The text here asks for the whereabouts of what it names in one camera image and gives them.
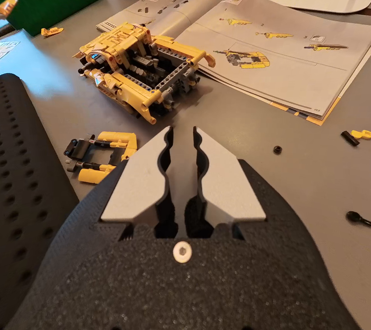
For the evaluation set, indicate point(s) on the scattered small brick pins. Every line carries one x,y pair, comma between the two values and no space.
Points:
350,138

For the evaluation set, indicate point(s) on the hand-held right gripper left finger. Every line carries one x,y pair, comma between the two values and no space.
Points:
136,191

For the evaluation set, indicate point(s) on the yellow toy brick car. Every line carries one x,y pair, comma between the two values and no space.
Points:
121,40

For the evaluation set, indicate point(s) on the printed paper sheet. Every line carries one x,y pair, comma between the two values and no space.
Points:
7,49

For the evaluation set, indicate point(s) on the small black round bush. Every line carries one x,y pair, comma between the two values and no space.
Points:
277,149

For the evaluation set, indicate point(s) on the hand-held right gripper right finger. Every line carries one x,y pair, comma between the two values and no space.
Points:
232,191

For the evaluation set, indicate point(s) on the open instruction booklet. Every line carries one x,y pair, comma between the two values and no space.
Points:
289,81

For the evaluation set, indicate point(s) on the black ball-ended pin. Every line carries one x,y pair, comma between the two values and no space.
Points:
353,216

